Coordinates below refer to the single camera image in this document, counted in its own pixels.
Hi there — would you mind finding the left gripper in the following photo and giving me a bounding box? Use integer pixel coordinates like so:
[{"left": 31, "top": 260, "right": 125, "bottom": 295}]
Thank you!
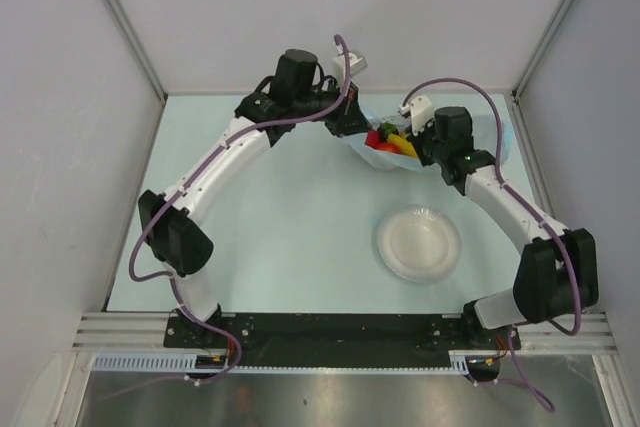
[{"left": 293, "top": 78, "right": 372, "bottom": 139}]

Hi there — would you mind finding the red fake apple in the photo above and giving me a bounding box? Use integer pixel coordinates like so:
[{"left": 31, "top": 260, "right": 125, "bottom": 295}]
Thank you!
[{"left": 365, "top": 131, "right": 382, "bottom": 149}]

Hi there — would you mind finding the yellow fake banana bunch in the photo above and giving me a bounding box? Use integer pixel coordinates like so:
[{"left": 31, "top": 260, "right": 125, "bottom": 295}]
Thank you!
[{"left": 387, "top": 134, "right": 418, "bottom": 158}]

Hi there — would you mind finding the light blue plastic bag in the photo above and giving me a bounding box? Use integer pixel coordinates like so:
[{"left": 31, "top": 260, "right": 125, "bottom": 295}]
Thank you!
[{"left": 344, "top": 95, "right": 513, "bottom": 173}]

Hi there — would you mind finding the green fake fruit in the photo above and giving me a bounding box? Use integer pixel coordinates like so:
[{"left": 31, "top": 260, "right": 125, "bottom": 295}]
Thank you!
[{"left": 377, "top": 122, "right": 398, "bottom": 140}]

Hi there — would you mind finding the orange fake tomato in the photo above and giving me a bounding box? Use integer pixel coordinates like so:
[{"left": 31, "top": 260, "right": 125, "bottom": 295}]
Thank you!
[{"left": 375, "top": 142, "right": 402, "bottom": 155}]

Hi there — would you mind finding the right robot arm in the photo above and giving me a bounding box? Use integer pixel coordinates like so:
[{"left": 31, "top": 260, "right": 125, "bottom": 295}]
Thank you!
[{"left": 399, "top": 106, "right": 599, "bottom": 348}]

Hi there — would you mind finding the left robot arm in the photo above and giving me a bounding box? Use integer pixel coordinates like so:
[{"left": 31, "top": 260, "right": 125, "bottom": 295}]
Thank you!
[{"left": 134, "top": 49, "right": 370, "bottom": 347}]

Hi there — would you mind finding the white paper plate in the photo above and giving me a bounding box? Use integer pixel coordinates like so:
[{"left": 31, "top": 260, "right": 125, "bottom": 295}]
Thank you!
[{"left": 375, "top": 205, "right": 462, "bottom": 284}]

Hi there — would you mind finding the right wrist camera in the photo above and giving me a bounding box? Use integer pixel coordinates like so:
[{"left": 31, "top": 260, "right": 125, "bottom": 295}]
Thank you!
[{"left": 398, "top": 95, "right": 435, "bottom": 136}]

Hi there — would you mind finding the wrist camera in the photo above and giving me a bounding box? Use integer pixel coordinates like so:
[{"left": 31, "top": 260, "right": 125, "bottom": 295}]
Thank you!
[
  {"left": 398, "top": 95, "right": 435, "bottom": 136},
  {"left": 332, "top": 50, "right": 368, "bottom": 85}
]

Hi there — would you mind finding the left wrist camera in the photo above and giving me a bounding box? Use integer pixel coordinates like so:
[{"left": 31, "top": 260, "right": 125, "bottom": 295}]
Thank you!
[{"left": 332, "top": 50, "right": 368, "bottom": 85}]

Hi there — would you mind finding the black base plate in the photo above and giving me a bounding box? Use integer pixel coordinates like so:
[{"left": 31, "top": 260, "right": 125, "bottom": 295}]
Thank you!
[{"left": 163, "top": 312, "right": 520, "bottom": 375}]

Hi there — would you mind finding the white cable duct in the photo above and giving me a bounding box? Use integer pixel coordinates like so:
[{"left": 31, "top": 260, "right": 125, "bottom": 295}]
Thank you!
[{"left": 92, "top": 351, "right": 499, "bottom": 377}]

